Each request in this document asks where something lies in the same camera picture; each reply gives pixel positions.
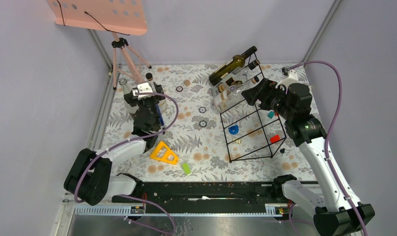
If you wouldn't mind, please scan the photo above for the wooden cube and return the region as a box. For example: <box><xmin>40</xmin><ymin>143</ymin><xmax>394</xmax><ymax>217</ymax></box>
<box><xmin>184</xmin><ymin>80</ymin><xmax>191</xmax><ymax>87</ymax></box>

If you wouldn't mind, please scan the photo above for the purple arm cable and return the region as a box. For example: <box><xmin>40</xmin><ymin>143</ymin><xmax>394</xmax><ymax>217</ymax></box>
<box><xmin>282</xmin><ymin>60</ymin><xmax>369</xmax><ymax>236</ymax></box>
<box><xmin>74</xmin><ymin>92</ymin><xmax>180</xmax><ymax>204</ymax></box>

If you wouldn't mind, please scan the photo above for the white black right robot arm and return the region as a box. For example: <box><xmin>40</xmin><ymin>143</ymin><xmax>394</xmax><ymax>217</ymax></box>
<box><xmin>241</xmin><ymin>79</ymin><xmax>375</xmax><ymax>236</ymax></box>

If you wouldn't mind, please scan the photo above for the dark green wine bottle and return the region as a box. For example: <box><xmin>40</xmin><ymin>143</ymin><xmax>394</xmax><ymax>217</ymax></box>
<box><xmin>209</xmin><ymin>46</ymin><xmax>257</xmax><ymax>86</ymax></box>

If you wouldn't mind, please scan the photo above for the black wire wine rack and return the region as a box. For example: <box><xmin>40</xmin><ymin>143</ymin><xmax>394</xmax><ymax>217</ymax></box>
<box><xmin>220</xmin><ymin>55</ymin><xmax>286</xmax><ymax>163</ymax></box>

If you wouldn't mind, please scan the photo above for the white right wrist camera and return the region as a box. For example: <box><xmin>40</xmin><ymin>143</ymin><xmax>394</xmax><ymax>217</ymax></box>
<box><xmin>276</xmin><ymin>67</ymin><xmax>298</xmax><ymax>91</ymax></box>

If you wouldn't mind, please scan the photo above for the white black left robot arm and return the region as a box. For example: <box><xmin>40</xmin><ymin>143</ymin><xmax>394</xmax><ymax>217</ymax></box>
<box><xmin>63</xmin><ymin>83</ymin><xmax>166</xmax><ymax>206</ymax></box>

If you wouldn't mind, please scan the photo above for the clear square bottle black cap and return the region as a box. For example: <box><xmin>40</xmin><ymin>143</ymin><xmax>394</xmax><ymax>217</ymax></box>
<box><xmin>215</xmin><ymin>59</ymin><xmax>260</xmax><ymax>93</ymax></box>

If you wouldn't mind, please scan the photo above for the blue square glass bottle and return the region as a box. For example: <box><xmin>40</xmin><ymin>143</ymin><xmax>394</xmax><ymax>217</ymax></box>
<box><xmin>156</xmin><ymin>103</ymin><xmax>165</xmax><ymax>126</ymax></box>

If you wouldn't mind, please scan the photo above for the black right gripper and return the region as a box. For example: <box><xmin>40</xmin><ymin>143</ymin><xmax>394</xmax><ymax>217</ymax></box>
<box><xmin>241</xmin><ymin>78</ymin><xmax>294</xmax><ymax>120</ymax></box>

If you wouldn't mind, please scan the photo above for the yellow triangle frame toy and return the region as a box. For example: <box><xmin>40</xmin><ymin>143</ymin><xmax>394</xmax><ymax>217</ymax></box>
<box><xmin>149</xmin><ymin>141</ymin><xmax>179</xmax><ymax>165</ymax></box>

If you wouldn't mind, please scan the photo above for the poker chip middle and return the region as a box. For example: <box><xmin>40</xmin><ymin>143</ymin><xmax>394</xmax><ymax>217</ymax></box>
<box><xmin>198</xmin><ymin>107</ymin><xmax>206</xmax><ymax>114</ymax></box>

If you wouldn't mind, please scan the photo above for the pink music stand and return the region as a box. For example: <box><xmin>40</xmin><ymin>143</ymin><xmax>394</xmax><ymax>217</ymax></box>
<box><xmin>47</xmin><ymin>0</ymin><xmax>152</xmax><ymax>90</ymax></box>

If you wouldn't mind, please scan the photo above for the clear round bottle gold label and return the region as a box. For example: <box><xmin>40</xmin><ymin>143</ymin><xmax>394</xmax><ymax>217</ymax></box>
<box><xmin>213</xmin><ymin>76</ymin><xmax>260</xmax><ymax>113</ymax></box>

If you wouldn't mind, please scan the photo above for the red block near rack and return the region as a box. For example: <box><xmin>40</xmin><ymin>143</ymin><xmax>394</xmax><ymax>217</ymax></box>
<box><xmin>269</xmin><ymin>134</ymin><xmax>281</xmax><ymax>144</ymax></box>

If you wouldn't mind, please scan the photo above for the teal cube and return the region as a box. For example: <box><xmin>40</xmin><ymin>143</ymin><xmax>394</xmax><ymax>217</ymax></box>
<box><xmin>267</xmin><ymin>111</ymin><xmax>275</xmax><ymax>118</ymax></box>

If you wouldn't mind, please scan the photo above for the poker chip near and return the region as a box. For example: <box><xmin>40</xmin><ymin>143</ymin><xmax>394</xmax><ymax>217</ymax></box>
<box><xmin>199</xmin><ymin>120</ymin><xmax>207</xmax><ymax>128</ymax></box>

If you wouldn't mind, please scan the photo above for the green flat block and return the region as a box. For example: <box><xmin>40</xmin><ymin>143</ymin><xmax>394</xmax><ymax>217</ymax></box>
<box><xmin>182</xmin><ymin>163</ymin><xmax>191</xmax><ymax>175</ymax></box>

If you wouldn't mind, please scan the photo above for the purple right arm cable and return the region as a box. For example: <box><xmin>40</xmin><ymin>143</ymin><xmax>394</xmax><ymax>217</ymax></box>
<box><xmin>282</xmin><ymin>60</ymin><xmax>369</xmax><ymax>236</ymax></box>

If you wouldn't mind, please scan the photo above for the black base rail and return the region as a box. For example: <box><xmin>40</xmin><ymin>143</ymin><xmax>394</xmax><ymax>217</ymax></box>
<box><xmin>131</xmin><ymin>181</ymin><xmax>291</xmax><ymax>215</ymax></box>

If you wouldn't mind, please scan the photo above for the blue arch toy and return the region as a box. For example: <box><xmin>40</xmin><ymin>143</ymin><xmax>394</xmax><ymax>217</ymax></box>
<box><xmin>228</xmin><ymin>125</ymin><xmax>239</xmax><ymax>135</ymax></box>

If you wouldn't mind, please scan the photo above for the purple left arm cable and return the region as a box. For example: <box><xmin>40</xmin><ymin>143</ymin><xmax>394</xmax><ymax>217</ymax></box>
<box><xmin>74</xmin><ymin>92</ymin><xmax>180</xmax><ymax>204</ymax></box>

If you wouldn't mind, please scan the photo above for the clear bottle black label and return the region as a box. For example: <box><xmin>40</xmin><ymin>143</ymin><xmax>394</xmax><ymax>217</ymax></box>
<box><xmin>118</xmin><ymin>78</ymin><xmax>139</xmax><ymax>116</ymax></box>

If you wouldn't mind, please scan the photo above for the clear bottle blue gold emblem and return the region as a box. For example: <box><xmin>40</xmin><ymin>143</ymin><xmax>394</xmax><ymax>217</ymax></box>
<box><xmin>145</xmin><ymin>72</ymin><xmax>168</xmax><ymax>112</ymax></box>

